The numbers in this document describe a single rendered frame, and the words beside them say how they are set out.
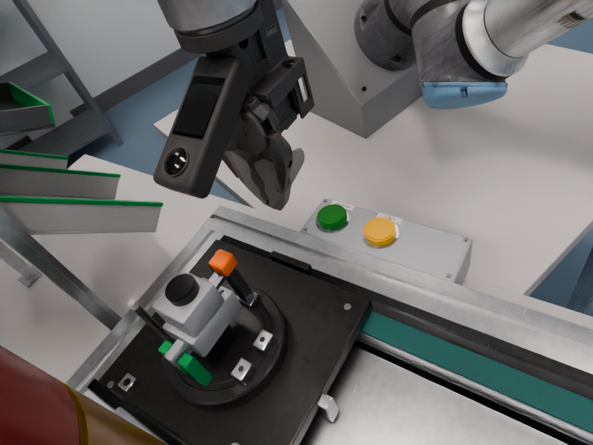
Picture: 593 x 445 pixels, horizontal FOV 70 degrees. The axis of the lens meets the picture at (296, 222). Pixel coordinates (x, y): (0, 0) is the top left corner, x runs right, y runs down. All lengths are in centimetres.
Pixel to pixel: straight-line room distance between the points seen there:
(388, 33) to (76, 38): 279
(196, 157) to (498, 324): 34
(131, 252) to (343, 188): 41
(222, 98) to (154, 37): 321
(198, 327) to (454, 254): 30
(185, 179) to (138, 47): 320
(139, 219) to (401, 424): 41
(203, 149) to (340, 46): 54
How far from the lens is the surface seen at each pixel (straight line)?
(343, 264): 54
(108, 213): 59
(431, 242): 54
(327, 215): 57
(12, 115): 52
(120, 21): 346
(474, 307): 50
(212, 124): 34
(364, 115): 83
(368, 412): 50
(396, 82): 87
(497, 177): 77
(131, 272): 81
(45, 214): 57
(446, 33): 67
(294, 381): 46
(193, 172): 34
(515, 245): 68
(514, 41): 63
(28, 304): 91
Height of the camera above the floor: 139
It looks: 46 degrees down
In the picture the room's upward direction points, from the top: 20 degrees counter-clockwise
